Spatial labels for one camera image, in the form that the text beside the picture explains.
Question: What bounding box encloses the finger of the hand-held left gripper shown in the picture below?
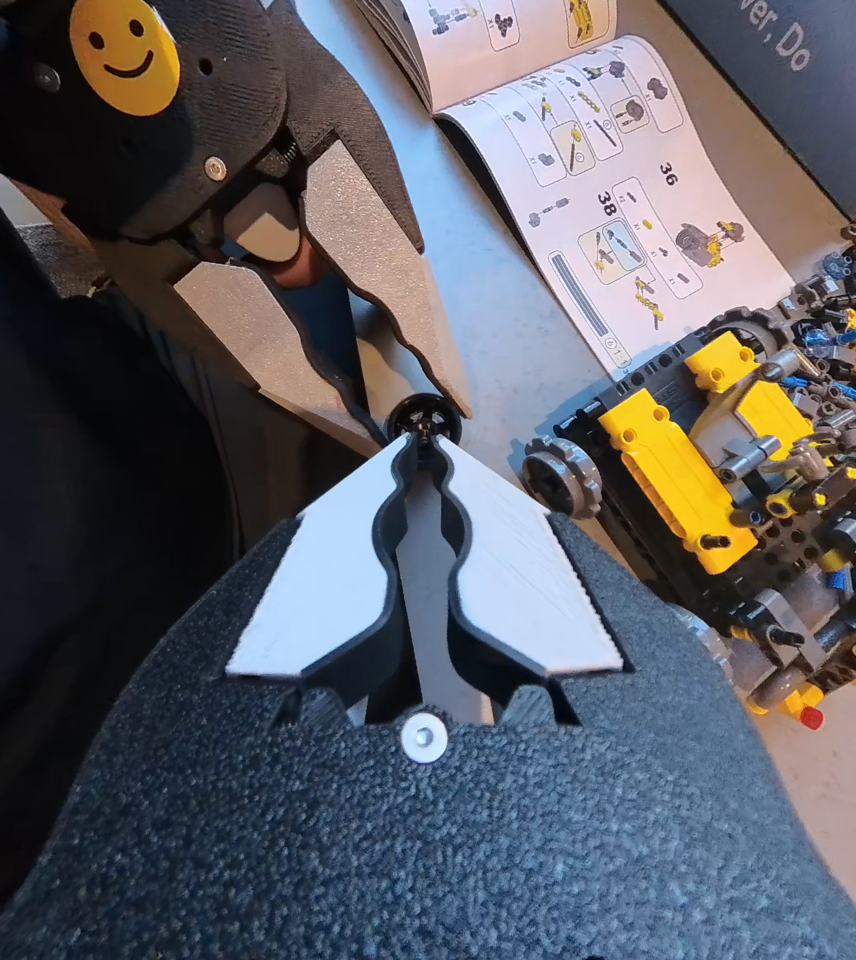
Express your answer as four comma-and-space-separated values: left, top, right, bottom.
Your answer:
171, 257, 395, 457
299, 138, 474, 420

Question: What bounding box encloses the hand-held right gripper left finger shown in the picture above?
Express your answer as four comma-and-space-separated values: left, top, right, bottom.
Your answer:
224, 431, 429, 690

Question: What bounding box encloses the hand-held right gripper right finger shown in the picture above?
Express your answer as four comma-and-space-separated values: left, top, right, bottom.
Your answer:
428, 433, 625, 690

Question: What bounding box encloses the black toy wheel rim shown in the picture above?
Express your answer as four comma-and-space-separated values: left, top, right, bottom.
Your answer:
386, 391, 466, 451

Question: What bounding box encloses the grey desk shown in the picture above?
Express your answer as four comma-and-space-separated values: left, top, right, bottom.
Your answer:
289, 0, 856, 960

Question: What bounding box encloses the person's left hand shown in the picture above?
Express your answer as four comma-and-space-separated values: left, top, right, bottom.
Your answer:
272, 240, 342, 290

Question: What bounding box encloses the yellow black toy vehicle model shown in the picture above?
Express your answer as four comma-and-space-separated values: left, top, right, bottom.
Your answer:
521, 307, 856, 725

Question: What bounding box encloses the toy instruction booklet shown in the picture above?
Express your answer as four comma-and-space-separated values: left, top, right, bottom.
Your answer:
353, 0, 796, 376

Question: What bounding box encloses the dark grey cardboard box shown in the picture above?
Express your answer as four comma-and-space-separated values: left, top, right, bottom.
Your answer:
656, 0, 856, 222

